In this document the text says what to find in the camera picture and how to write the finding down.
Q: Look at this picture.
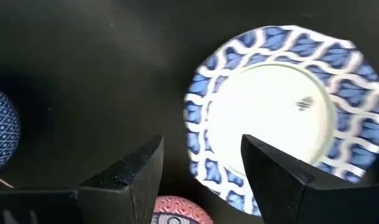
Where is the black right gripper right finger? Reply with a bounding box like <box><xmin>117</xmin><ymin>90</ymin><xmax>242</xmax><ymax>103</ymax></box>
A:
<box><xmin>240</xmin><ymin>134</ymin><xmax>379</xmax><ymax>224</ymax></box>

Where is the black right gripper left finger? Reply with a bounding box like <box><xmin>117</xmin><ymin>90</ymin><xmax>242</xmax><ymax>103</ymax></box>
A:
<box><xmin>0</xmin><ymin>134</ymin><xmax>164</xmax><ymax>224</ymax></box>

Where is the blue white patterned plate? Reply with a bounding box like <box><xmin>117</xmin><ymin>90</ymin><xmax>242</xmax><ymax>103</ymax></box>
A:
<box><xmin>183</xmin><ymin>24</ymin><xmax>379</xmax><ymax>217</ymax></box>

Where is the small red object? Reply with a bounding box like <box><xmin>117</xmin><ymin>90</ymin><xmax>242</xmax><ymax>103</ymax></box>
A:
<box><xmin>151</xmin><ymin>195</ymin><xmax>214</xmax><ymax>224</ymax></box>

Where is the black table mat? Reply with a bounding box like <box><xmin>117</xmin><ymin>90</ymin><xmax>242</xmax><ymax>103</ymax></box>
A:
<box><xmin>0</xmin><ymin>0</ymin><xmax>379</xmax><ymax>224</ymax></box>

